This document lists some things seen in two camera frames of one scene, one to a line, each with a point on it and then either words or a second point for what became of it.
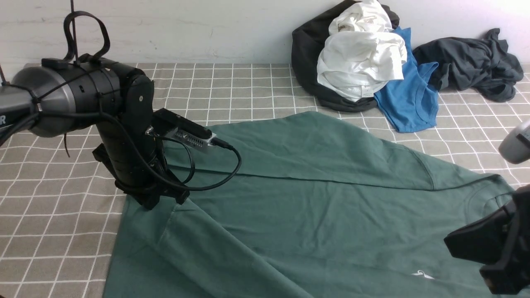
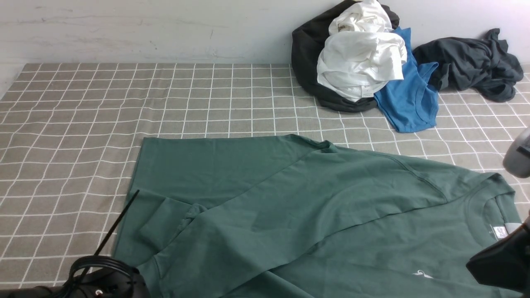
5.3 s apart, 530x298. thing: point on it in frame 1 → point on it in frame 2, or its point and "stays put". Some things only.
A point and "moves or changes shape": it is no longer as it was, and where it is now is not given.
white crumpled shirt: x=362 y=52 stays put
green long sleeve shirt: x=295 y=205 moves or changes shape
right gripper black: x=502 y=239 → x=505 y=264
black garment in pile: x=308 y=42 stays put
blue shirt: x=412 y=103 stays put
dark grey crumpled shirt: x=483 y=65 stays put
